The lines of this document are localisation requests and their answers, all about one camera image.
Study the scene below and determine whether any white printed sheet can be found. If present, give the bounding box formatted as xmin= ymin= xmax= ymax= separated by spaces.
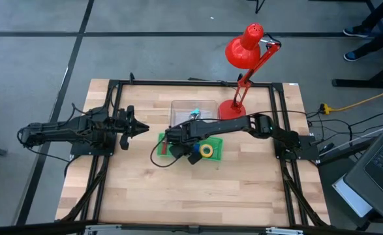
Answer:
xmin=331 ymin=174 xmax=373 ymax=219

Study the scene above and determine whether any black stand leg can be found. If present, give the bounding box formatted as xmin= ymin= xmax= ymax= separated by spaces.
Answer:
xmin=245 ymin=0 xmax=267 ymax=14

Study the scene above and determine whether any black aluminium table frame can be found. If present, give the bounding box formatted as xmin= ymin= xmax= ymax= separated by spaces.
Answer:
xmin=55 ymin=72 xmax=331 ymax=228

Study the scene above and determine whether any black cart frame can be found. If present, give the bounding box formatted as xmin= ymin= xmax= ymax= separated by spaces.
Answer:
xmin=318 ymin=130 xmax=383 ymax=235

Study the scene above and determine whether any yellow extension cable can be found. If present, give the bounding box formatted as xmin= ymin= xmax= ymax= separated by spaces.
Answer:
xmin=320 ymin=84 xmax=383 ymax=115

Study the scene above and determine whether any black crossbar with silver brackets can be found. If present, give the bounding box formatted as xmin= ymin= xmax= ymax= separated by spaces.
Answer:
xmin=0 ymin=220 xmax=383 ymax=235

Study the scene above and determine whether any green plastic basket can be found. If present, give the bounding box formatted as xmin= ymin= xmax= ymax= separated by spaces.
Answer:
xmin=157 ymin=131 xmax=179 ymax=158
xmin=197 ymin=136 xmax=224 ymax=162

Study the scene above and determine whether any person's leg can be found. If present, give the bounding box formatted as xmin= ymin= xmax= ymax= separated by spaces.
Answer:
xmin=354 ymin=27 xmax=383 ymax=59
xmin=360 ymin=0 xmax=383 ymax=32

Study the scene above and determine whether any clear plastic container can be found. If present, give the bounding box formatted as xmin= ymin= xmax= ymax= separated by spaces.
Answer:
xmin=169 ymin=99 xmax=219 ymax=129

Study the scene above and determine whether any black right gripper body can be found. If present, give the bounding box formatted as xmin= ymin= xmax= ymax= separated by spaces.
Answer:
xmin=164 ymin=122 xmax=204 ymax=166

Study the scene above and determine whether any dark grey laptop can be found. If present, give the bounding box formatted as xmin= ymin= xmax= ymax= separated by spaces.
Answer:
xmin=343 ymin=125 xmax=383 ymax=231

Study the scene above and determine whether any yellow tape roll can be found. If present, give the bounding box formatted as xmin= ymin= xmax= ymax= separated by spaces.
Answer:
xmin=199 ymin=143 xmax=215 ymax=159

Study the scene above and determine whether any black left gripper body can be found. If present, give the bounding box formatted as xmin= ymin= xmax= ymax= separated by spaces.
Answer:
xmin=114 ymin=104 xmax=137 ymax=151

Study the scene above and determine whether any white cable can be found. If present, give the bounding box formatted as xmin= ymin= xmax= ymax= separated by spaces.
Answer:
xmin=320 ymin=120 xmax=383 ymax=157

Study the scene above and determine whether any red desk lamp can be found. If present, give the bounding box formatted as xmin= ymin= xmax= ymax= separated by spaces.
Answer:
xmin=218 ymin=22 xmax=282 ymax=121

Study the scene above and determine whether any black furniture leg frame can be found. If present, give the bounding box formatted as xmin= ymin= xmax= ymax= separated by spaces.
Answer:
xmin=331 ymin=0 xmax=383 ymax=90

